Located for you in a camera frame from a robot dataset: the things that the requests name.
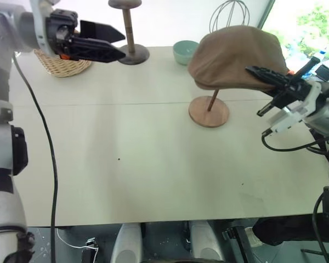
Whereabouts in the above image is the thin black bar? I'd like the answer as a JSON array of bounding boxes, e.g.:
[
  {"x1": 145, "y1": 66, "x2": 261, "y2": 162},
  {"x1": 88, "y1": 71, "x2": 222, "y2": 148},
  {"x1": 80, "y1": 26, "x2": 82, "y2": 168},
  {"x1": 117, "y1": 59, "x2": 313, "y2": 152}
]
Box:
[{"x1": 293, "y1": 56, "x2": 320, "y2": 81}]

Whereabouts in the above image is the silver rounded robot leg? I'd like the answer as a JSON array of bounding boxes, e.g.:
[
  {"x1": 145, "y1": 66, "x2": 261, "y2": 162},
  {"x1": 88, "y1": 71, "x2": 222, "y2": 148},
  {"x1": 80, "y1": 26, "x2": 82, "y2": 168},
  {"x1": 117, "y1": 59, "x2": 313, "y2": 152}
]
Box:
[
  {"x1": 188, "y1": 220, "x2": 225, "y2": 263},
  {"x1": 110, "y1": 222, "x2": 143, "y2": 263}
]

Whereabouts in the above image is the pale green bowl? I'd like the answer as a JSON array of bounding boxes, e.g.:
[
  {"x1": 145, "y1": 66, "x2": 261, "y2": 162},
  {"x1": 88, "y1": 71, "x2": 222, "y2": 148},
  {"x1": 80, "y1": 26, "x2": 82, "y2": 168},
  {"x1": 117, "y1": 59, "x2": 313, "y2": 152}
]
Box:
[{"x1": 173, "y1": 39, "x2": 201, "y2": 66}]

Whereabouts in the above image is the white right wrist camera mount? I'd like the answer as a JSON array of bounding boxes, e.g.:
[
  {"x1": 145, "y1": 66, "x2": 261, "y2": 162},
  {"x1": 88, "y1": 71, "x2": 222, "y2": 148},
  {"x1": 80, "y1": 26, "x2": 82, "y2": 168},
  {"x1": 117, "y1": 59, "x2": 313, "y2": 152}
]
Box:
[{"x1": 268, "y1": 81, "x2": 323, "y2": 135}]

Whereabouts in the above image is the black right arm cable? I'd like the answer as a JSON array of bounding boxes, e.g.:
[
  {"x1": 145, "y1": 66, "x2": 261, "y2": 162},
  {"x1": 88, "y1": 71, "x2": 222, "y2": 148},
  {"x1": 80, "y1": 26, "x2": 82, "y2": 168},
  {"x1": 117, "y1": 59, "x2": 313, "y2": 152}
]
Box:
[{"x1": 312, "y1": 188, "x2": 329, "y2": 263}]

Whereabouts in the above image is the thin white wire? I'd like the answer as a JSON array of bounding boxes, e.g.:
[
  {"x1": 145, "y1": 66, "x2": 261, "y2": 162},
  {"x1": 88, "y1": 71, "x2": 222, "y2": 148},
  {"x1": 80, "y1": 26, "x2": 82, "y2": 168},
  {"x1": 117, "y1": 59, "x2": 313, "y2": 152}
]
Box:
[{"x1": 56, "y1": 228, "x2": 100, "y2": 250}]

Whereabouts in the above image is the black cloth bundle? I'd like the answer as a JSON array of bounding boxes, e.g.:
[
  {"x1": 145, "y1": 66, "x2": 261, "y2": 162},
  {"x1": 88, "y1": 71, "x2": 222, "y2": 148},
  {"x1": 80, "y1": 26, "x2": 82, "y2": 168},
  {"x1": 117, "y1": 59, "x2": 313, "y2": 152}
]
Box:
[{"x1": 247, "y1": 215, "x2": 329, "y2": 247}]

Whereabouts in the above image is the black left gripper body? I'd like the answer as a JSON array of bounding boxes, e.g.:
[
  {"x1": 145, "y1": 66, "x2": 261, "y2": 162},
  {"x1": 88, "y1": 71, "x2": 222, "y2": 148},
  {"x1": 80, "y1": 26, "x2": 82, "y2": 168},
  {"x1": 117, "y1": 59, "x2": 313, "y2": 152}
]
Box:
[{"x1": 46, "y1": 8, "x2": 81, "y2": 60}]

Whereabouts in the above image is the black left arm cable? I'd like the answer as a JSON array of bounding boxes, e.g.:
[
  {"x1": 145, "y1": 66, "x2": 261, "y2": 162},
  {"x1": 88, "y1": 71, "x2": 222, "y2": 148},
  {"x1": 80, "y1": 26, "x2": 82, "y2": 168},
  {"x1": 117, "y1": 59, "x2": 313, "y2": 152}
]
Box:
[{"x1": 13, "y1": 51, "x2": 59, "y2": 263}]

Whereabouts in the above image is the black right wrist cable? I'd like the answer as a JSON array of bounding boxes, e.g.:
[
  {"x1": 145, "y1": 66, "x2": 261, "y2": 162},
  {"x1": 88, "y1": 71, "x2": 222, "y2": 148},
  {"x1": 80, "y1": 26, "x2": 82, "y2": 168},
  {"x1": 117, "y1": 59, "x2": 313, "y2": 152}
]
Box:
[{"x1": 261, "y1": 129, "x2": 329, "y2": 156}]

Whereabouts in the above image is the black metal frame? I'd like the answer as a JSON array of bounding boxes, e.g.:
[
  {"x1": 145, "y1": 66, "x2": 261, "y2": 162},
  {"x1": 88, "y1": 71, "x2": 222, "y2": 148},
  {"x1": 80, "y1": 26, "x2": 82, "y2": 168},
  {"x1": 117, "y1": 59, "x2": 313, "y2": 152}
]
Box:
[{"x1": 222, "y1": 225, "x2": 254, "y2": 263}]

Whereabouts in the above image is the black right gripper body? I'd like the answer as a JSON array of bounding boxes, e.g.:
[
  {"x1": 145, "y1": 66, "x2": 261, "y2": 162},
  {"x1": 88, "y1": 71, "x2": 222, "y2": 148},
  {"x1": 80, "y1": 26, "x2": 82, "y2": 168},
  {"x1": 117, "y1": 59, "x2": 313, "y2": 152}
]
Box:
[{"x1": 257, "y1": 74, "x2": 313, "y2": 116}]

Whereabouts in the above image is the dark wooden mushroom hat stand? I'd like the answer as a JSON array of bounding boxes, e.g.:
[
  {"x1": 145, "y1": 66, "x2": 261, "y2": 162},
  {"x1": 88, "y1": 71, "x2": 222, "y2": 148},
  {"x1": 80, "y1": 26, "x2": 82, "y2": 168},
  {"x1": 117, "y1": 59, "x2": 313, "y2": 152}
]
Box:
[{"x1": 107, "y1": 0, "x2": 150, "y2": 66}]

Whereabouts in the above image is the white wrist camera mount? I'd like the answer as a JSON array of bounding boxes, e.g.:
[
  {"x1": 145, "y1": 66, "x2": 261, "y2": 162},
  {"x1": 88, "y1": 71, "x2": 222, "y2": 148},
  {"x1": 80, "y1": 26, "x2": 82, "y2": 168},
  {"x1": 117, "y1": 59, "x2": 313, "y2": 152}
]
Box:
[
  {"x1": 29, "y1": 0, "x2": 57, "y2": 57},
  {"x1": 268, "y1": 81, "x2": 323, "y2": 135}
]

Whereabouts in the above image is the small black box device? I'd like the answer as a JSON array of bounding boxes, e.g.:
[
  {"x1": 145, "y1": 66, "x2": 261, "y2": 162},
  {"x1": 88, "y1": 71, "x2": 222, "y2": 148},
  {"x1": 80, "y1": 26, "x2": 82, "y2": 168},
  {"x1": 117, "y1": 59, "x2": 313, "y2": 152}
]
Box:
[{"x1": 316, "y1": 64, "x2": 329, "y2": 81}]

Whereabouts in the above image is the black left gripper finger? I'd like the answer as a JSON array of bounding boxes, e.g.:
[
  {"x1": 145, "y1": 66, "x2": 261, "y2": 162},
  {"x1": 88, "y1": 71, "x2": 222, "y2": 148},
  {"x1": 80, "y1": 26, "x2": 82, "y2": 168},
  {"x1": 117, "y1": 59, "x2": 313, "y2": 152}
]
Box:
[
  {"x1": 67, "y1": 36, "x2": 127, "y2": 64},
  {"x1": 78, "y1": 19, "x2": 126, "y2": 44}
]

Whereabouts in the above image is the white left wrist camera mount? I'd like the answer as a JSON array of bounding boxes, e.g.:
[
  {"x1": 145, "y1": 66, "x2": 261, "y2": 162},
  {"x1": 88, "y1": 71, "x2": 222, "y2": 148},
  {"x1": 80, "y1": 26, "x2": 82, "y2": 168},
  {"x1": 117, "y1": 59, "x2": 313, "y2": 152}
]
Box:
[{"x1": 29, "y1": 0, "x2": 57, "y2": 57}]

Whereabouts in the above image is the small black clip device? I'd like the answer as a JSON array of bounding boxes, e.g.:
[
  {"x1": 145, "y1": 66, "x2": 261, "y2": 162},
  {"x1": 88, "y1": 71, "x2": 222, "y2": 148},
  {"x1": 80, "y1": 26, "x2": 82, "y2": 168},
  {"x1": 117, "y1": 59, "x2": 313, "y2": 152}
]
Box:
[{"x1": 81, "y1": 237, "x2": 100, "y2": 263}]

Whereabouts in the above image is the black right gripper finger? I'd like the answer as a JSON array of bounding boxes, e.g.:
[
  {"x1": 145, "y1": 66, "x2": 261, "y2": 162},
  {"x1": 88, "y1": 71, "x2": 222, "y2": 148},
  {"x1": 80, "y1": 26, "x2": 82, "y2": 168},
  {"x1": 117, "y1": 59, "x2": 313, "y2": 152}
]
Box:
[{"x1": 245, "y1": 65, "x2": 294, "y2": 89}]

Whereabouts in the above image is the wire head-shaped hat stand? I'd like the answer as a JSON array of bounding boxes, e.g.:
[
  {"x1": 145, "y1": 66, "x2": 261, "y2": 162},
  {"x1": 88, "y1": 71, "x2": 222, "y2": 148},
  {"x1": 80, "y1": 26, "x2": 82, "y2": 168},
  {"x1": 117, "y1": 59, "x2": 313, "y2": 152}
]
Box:
[{"x1": 209, "y1": 0, "x2": 251, "y2": 34}]

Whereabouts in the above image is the wooden thin-rod hat stand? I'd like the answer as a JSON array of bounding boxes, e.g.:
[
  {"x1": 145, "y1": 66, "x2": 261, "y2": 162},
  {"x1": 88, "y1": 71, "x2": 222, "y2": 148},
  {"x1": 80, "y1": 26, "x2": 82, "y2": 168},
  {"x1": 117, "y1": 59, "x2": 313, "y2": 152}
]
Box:
[{"x1": 188, "y1": 88, "x2": 230, "y2": 129}]

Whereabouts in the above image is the wicker basket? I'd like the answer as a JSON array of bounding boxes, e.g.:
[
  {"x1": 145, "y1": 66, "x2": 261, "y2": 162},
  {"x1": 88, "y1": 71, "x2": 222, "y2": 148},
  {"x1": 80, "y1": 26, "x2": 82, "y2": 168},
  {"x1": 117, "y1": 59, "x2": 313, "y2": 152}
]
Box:
[{"x1": 33, "y1": 48, "x2": 93, "y2": 78}]

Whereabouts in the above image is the brown cap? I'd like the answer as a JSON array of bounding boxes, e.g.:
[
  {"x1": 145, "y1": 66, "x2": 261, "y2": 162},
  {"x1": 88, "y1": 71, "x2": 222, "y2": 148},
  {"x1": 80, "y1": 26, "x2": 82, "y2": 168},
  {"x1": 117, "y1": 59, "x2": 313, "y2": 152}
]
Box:
[{"x1": 186, "y1": 25, "x2": 288, "y2": 93}]

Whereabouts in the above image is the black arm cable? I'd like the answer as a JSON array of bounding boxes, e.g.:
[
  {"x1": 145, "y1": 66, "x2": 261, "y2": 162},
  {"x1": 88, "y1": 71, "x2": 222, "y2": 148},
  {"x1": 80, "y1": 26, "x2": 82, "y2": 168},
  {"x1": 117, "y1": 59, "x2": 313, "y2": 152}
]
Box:
[
  {"x1": 13, "y1": 51, "x2": 59, "y2": 263},
  {"x1": 312, "y1": 188, "x2": 329, "y2": 263}
]

